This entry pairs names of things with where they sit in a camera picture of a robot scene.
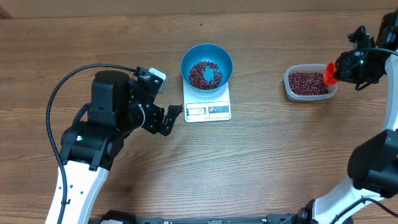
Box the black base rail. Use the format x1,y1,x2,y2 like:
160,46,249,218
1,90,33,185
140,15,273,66
88,207,354,224

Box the white digital kitchen scale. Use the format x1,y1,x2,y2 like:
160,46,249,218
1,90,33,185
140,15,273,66
183,81,232,123

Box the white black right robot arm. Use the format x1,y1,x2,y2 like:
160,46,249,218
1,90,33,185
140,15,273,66
285,11,397,223

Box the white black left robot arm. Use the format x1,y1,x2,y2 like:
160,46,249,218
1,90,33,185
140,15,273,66
46,67,183,223

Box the red adzuki beans in container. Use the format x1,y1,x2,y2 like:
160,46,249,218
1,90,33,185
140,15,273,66
288,72,329,95

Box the red adzuki beans in bowl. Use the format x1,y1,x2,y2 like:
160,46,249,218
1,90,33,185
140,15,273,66
188,61,223,90

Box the blue plastic bowl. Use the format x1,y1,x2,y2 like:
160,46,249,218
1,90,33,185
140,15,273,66
180,44,234,93

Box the clear plastic bean container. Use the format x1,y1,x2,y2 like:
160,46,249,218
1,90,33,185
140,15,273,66
284,63,338,101

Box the red plastic measuring scoop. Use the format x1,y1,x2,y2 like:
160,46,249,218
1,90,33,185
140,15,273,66
323,62,338,85

